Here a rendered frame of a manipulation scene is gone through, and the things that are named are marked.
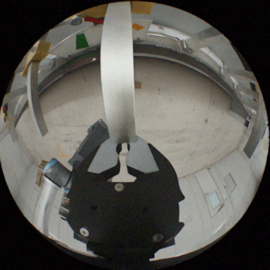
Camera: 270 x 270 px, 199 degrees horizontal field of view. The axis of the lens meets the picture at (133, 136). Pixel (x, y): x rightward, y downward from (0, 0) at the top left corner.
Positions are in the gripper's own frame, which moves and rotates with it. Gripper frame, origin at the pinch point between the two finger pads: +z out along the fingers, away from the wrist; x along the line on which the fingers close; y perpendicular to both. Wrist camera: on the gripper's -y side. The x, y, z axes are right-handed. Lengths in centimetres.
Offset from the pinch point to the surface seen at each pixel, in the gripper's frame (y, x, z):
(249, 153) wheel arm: -1.7, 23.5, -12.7
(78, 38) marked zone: -24.1, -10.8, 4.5
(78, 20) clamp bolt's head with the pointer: -22.1, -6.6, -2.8
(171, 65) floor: -46, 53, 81
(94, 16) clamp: -24.0, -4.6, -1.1
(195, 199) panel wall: 240, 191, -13
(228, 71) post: -27, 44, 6
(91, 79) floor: -30, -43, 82
